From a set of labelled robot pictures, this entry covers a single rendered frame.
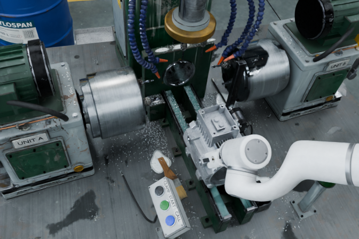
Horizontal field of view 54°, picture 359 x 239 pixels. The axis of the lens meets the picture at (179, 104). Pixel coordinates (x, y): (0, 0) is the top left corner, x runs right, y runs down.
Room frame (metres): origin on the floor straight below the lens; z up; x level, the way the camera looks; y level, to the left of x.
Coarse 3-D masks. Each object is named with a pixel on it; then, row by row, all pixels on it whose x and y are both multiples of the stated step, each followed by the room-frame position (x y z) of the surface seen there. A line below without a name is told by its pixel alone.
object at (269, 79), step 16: (240, 48) 1.10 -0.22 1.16; (256, 48) 1.11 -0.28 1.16; (272, 48) 1.12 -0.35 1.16; (224, 64) 1.09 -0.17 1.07; (256, 64) 1.03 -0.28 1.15; (272, 64) 1.05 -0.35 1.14; (288, 64) 1.08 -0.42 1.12; (224, 80) 1.10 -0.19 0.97; (256, 80) 0.99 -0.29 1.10; (272, 80) 1.01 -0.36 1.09; (288, 80) 1.05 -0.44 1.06; (240, 96) 0.99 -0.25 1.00; (256, 96) 0.98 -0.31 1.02
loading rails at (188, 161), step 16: (192, 96) 1.03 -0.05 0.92; (176, 112) 0.93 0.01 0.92; (192, 112) 0.97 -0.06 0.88; (176, 128) 0.87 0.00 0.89; (192, 160) 0.71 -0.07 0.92; (192, 176) 0.69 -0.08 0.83; (208, 192) 0.58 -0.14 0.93; (224, 192) 0.65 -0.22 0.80; (208, 208) 0.55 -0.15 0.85; (224, 208) 0.53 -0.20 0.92; (240, 208) 0.55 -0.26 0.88; (256, 208) 0.54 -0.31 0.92; (208, 224) 0.50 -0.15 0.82; (224, 224) 0.49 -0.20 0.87; (240, 224) 0.52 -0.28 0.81
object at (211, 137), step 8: (200, 112) 0.76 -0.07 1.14; (208, 112) 0.79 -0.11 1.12; (216, 112) 0.80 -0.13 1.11; (224, 112) 0.79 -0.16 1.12; (200, 120) 0.74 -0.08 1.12; (208, 120) 0.76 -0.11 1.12; (216, 120) 0.74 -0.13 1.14; (224, 120) 0.76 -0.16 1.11; (232, 120) 0.75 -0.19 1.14; (200, 128) 0.74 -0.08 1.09; (208, 128) 0.70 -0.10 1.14; (216, 128) 0.72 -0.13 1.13; (224, 128) 0.72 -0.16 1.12; (232, 128) 0.71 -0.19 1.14; (208, 136) 0.68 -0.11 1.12; (216, 136) 0.67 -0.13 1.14; (224, 136) 0.69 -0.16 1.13; (232, 136) 0.70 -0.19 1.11; (208, 144) 0.67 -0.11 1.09
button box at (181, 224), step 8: (152, 184) 0.52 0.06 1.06; (160, 184) 0.52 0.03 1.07; (168, 184) 0.51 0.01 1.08; (152, 192) 0.49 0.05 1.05; (168, 192) 0.49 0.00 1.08; (176, 192) 0.51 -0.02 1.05; (152, 200) 0.47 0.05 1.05; (160, 200) 0.47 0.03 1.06; (168, 200) 0.46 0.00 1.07; (176, 200) 0.47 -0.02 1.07; (160, 208) 0.44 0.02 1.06; (168, 208) 0.44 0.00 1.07; (176, 208) 0.44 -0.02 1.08; (160, 216) 0.42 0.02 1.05; (176, 216) 0.42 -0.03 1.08; (184, 216) 0.43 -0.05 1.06; (160, 224) 0.40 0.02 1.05; (176, 224) 0.39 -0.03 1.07; (184, 224) 0.39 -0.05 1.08; (168, 232) 0.37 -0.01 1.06; (176, 232) 0.38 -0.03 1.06; (184, 232) 0.39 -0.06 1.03
